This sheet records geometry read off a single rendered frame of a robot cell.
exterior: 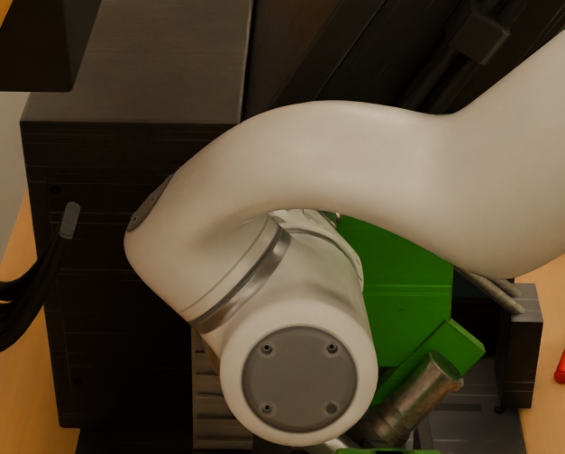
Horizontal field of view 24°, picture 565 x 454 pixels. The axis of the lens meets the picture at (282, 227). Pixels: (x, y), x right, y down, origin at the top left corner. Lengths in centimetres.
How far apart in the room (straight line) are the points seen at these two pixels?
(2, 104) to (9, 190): 44
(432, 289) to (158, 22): 37
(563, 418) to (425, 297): 30
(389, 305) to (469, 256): 41
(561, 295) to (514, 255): 81
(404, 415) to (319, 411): 36
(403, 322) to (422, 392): 6
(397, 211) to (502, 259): 6
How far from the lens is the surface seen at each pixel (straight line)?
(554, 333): 140
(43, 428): 131
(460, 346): 106
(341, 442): 107
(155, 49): 117
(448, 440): 126
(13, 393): 136
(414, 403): 105
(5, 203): 325
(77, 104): 109
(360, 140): 65
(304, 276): 71
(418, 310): 105
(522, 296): 126
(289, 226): 81
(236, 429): 112
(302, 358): 69
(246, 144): 67
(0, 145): 349
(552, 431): 129
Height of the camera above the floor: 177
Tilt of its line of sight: 35 degrees down
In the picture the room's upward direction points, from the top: straight up
